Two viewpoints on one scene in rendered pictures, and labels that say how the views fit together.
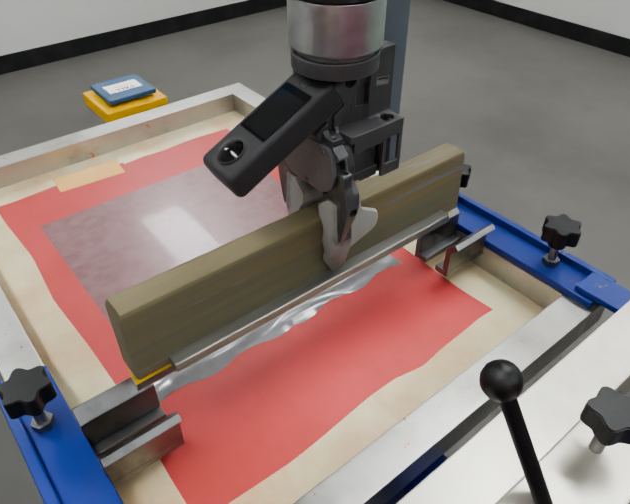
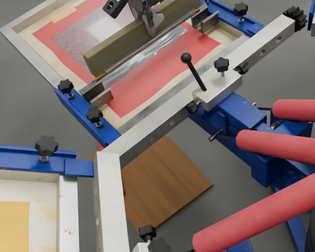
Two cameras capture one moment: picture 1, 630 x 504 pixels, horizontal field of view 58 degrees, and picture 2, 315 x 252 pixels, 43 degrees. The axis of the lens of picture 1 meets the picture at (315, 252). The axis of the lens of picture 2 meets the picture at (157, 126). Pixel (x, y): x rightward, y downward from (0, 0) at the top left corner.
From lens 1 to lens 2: 67 cm
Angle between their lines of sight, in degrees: 15
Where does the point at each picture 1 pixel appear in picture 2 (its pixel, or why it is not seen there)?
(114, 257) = (80, 45)
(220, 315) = (116, 56)
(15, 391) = (62, 86)
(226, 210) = (120, 20)
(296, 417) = (148, 88)
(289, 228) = (133, 25)
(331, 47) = not seen: outside the picture
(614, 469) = (226, 79)
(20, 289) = (50, 62)
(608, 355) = (243, 51)
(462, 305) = (210, 43)
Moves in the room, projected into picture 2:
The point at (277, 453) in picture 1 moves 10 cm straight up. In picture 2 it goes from (143, 98) to (135, 75)
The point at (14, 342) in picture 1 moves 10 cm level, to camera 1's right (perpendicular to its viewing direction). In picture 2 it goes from (55, 77) to (84, 73)
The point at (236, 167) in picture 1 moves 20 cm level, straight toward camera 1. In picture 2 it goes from (111, 10) to (118, 60)
